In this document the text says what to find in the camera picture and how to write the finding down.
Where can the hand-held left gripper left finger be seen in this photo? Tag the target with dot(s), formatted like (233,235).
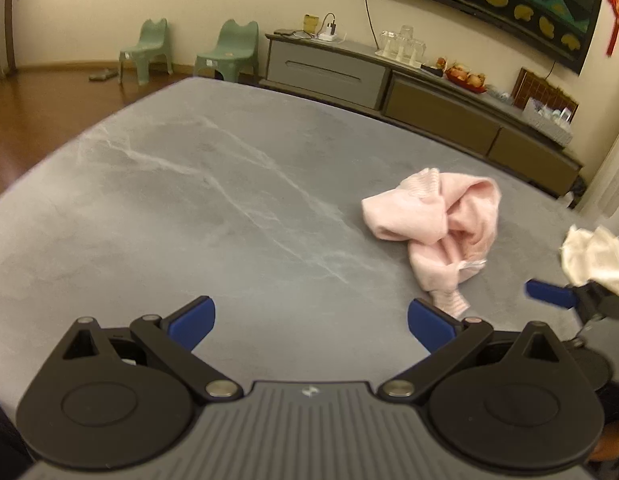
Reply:
(194,322)

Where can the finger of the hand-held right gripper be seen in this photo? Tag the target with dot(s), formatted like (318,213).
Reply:
(549,293)

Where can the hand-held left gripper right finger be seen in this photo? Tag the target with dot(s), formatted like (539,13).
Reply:
(429,325)

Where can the white pants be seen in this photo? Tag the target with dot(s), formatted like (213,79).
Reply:
(594,260)

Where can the pink pants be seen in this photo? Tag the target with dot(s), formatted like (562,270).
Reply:
(429,210)

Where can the white storage basket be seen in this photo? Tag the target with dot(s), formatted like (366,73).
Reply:
(549,130)

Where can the red fruit bowl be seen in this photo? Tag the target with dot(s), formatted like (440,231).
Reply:
(464,79)

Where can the black remote control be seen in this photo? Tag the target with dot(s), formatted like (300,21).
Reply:
(432,70)

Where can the grey slipper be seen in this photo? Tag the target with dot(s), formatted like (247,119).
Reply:
(101,75)

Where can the grey TV cabinet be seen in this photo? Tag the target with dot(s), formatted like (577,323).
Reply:
(329,70)

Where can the set of clear glasses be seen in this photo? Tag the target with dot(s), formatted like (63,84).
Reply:
(402,42)

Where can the green plastic child chair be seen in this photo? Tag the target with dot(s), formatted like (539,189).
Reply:
(234,40)
(149,40)

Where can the white power strip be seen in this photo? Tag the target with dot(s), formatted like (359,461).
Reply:
(329,37)

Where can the yellow box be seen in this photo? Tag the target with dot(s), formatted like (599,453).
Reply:
(311,25)

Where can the wooden lattice frame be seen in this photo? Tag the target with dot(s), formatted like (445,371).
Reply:
(534,87)

